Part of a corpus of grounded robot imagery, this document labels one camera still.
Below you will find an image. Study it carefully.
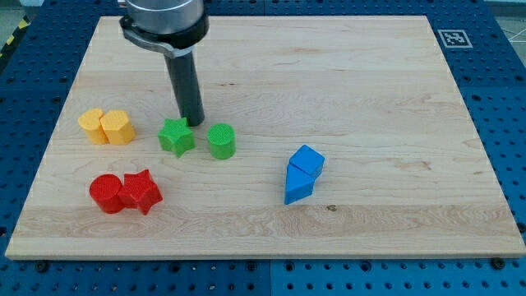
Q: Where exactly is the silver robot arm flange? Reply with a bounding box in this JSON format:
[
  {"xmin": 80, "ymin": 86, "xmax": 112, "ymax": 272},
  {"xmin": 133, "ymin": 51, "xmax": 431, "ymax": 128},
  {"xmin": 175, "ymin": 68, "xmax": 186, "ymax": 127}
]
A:
[{"xmin": 119, "ymin": 0, "xmax": 210, "ymax": 58}]

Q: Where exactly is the green cylinder block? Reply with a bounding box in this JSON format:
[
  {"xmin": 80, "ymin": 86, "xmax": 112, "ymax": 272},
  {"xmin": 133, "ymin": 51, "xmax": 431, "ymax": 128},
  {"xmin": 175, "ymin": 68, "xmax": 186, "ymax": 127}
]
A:
[{"xmin": 207, "ymin": 123, "xmax": 236, "ymax": 160}]

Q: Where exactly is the blue cube block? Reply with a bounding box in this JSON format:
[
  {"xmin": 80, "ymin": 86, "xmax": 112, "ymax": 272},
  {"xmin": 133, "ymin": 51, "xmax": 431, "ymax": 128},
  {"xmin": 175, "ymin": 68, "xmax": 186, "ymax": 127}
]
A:
[{"xmin": 289, "ymin": 145, "xmax": 325, "ymax": 178}]

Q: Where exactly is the blue triangle block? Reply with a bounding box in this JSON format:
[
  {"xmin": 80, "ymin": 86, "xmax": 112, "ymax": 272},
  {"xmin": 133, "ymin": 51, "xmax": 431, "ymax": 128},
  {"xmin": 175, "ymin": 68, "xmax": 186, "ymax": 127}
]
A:
[{"xmin": 284, "ymin": 164, "xmax": 315, "ymax": 205}]

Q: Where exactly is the green star block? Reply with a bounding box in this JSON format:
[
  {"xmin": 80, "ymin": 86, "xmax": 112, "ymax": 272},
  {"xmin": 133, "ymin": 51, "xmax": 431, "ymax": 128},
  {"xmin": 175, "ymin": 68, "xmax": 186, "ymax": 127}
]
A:
[{"xmin": 158, "ymin": 118, "xmax": 196, "ymax": 158}]

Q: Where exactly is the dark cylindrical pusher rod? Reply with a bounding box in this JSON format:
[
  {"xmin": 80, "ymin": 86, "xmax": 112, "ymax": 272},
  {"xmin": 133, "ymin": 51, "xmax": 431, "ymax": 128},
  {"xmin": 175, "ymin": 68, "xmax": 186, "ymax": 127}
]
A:
[{"xmin": 164, "ymin": 52, "xmax": 205, "ymax": 127}]

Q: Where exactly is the red star block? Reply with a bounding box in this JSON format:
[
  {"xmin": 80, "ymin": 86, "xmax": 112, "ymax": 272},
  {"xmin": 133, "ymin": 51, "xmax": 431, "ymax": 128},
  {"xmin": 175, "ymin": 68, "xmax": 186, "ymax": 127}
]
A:
[{"xmin": 118, "ymin": 169, "xmax": 163, "ymax": 215}]

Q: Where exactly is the yellow hexagon block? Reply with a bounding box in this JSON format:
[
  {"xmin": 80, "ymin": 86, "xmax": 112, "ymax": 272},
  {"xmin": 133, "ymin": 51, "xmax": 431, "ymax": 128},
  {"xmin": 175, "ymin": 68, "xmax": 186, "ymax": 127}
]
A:
[{"xmin": 100, "ymin": 110, "xmax": 136, "ymax": 145}]

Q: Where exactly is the red cylinder block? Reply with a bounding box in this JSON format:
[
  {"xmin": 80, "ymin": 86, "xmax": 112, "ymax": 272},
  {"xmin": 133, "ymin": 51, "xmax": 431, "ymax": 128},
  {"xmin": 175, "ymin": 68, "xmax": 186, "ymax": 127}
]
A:
[{"xmin": 89, "ymin": 173, "xmax": 124, "ymax": 214}]

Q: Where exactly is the yellow cylinder block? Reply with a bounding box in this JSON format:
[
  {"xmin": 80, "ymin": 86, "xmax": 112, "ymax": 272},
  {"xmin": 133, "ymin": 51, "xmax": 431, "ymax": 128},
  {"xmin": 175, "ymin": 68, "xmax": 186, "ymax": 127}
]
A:
[{"xmin": 77, "ymin": 109, "xmax": 108, "ymax": 145}]

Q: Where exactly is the white fiducial marker tag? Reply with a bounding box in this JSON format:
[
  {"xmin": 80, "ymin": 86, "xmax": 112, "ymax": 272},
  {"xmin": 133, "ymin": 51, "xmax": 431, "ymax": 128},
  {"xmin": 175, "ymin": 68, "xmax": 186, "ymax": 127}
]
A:
[{"xmin": 437, "ymin": 29, "xmax": 473, "ymax": 49}]

